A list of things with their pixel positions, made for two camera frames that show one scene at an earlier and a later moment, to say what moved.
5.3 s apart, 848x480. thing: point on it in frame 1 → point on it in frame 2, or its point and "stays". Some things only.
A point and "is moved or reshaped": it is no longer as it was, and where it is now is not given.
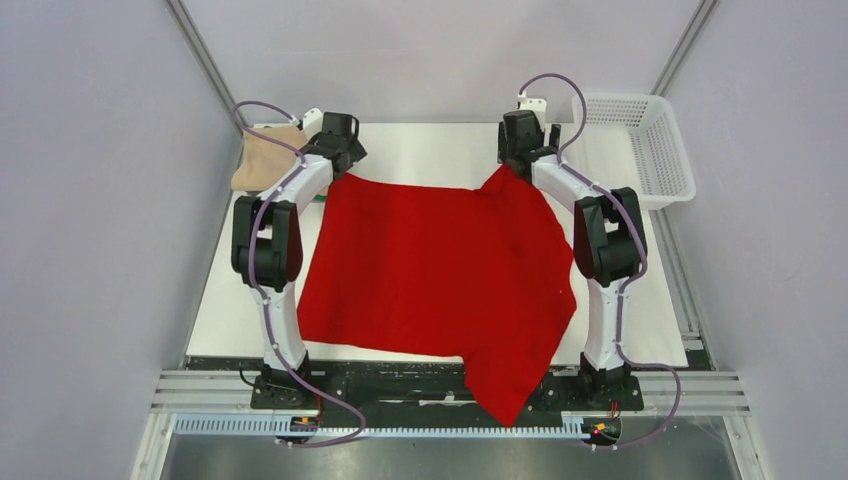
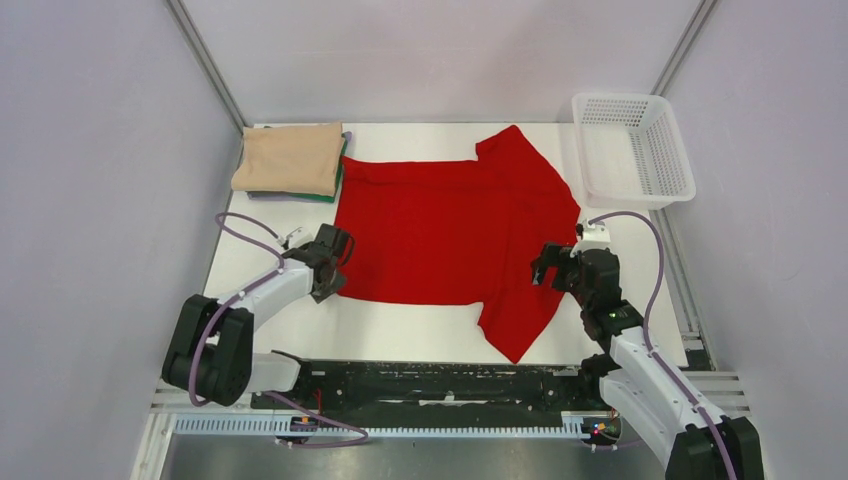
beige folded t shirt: [266, 165] stays
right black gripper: [504, 148] → [554, 255]
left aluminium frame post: [203, 55] stays
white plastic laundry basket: [630, 141] stays
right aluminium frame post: [684, 45] stays
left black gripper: [354, 151] → [322, 294]
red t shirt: [484, 274] is moved or reshaped
